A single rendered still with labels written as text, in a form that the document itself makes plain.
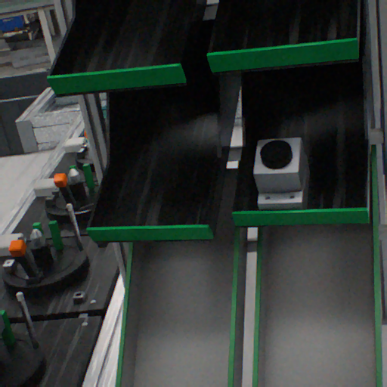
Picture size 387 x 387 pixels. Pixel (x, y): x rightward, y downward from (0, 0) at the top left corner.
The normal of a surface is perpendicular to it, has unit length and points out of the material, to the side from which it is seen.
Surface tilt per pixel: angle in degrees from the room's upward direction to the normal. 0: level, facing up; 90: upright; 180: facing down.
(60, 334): 0
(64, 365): 0
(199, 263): 45
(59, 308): 0
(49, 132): 90
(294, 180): 115
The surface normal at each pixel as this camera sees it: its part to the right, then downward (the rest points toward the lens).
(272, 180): -0.16, 0.78
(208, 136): -0.25, -0.62
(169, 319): -0.30, -0.32
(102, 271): -0.16, -0.90
